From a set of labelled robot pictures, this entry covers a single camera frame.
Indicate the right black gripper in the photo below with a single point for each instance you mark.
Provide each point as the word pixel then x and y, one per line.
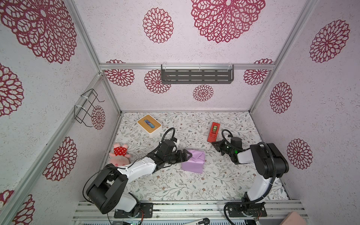
pixel 222 146

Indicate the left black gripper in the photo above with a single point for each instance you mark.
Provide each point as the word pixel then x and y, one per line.
pixel 184 159

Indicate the pink wrapping paper sheet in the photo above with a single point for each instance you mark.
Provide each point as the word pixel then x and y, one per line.
pixel 196 163

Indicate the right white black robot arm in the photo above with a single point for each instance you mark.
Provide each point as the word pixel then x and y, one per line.
pixel 269 162

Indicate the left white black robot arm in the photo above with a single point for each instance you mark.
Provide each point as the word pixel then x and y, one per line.
pixel 107 190

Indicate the white box with wooden lid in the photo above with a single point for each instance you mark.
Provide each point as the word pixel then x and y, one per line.
pixel 148 130

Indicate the red tape dispenser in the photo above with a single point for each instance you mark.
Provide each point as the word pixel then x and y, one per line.
pixel 212 137

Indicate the blue item on wooden lid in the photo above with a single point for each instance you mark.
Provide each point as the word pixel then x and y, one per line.
pixel 149 124

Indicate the pink plush toy red dress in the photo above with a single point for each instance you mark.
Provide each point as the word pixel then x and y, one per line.
pixel 119 157

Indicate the pink object bottom right corner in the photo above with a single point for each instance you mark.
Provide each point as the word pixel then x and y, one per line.
pixel 294 218

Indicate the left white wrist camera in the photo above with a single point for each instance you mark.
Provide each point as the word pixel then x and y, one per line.
pixel 176 141

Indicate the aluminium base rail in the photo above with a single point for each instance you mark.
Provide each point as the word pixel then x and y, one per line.
pixel 181 212

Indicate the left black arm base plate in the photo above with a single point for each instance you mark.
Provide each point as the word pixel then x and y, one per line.
pixel 141 210

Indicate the black knob handle front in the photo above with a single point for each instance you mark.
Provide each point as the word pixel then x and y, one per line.
pixel 203 221

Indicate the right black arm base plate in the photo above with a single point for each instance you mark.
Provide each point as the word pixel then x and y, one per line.
pixel 247 210

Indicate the grey slotted wall shelf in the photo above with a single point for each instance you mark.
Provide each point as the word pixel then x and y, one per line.
pixel 196 76

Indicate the black wire wall rack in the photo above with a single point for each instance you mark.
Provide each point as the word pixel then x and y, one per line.
pixel 90 113

